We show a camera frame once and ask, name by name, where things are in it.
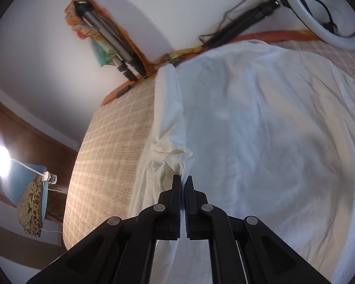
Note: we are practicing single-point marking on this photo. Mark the orange patterned bedsheet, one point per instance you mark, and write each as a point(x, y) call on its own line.
point(77, 20)

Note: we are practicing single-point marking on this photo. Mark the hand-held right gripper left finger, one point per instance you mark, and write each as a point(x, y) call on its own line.
point(175, 204)

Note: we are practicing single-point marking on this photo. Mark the leopard print cloth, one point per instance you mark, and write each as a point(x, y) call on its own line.
point(28, 210)

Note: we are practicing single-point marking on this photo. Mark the bright lamp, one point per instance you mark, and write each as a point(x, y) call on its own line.
point(2, 161)

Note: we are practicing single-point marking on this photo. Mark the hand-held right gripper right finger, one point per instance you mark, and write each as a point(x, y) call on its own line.
point(187, 213)

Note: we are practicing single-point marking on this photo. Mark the beige plaid blanket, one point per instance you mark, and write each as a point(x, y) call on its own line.
point(112, 153)

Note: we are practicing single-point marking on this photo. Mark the blue chair with leopard cloth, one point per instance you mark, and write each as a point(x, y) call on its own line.
point(20, 180)

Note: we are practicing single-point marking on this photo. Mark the white shirt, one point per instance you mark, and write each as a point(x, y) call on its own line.
point(254, 139)

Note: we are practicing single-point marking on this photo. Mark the silver tripod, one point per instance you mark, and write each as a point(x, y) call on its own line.
point(106, 38)

